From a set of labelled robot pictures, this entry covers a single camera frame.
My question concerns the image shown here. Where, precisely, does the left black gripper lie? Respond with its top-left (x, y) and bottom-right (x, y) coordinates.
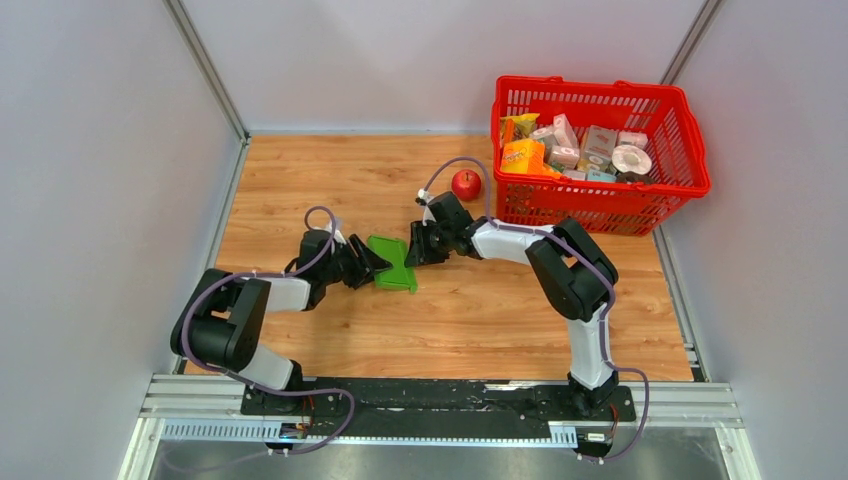
top-left (321, 234), bottom-right (393, 291)

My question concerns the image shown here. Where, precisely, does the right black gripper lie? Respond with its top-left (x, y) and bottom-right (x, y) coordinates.
top-left (405, 220), bottom-right (454, 268)

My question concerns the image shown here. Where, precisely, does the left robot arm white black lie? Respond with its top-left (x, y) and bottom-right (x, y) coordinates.
top-left (170, 229), bottom-right (393, 415)

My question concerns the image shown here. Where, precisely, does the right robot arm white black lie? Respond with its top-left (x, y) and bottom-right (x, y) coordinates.
top-left (405, 190), bottom-right (618, 419)

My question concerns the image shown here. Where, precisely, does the orange snack box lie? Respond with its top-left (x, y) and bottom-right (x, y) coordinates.
top-left (499, 138), bottom-right (561, 178)

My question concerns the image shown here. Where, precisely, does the pink box in basket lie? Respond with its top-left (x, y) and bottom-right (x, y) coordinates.
top-left (546, 145), bottom-right (581, 169)

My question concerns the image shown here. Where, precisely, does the white red box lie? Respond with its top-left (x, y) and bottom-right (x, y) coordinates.
top-left (581, 125), bottom-right (618, 168)

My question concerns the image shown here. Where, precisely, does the small pink white box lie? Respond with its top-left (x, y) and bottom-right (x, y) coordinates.
top-left (617, 131), bottom-right (649, 150)

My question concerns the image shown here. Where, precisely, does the red apple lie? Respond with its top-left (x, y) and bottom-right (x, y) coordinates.
top-left (451, 169), bottom-right (482, 202)

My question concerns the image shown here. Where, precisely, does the yellow snack bag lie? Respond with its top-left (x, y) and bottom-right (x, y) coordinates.
top-left (499, 113), bottom-right (539, 144)

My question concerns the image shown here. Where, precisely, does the pink white carton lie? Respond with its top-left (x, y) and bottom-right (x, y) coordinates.
top-left (552, 113), bottom-right (580, 149)

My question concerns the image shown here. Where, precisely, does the red plastic basket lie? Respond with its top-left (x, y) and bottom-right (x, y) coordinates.
top-left (490, 75), bottom-right (712, 236)

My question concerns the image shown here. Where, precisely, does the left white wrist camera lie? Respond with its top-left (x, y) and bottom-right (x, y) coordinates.
top-left (324, 222), bottom-right (347, 245)

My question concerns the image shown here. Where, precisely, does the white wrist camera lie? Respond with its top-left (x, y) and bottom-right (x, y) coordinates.
top-left (324, 222), bottom-right (347, 245)
top-left (415, 189), bottom-right (435, 225)

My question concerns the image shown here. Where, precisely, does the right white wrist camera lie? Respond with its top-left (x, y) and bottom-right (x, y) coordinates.
top-left (415, 189), bottom-right (435, 225)

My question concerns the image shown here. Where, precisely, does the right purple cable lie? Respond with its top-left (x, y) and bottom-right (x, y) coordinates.
top-left (417, 156), bottom-right (652, 465)

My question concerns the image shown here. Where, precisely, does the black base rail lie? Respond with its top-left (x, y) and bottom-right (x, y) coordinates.
top-left (240, 377), bottom-right (637, 440)

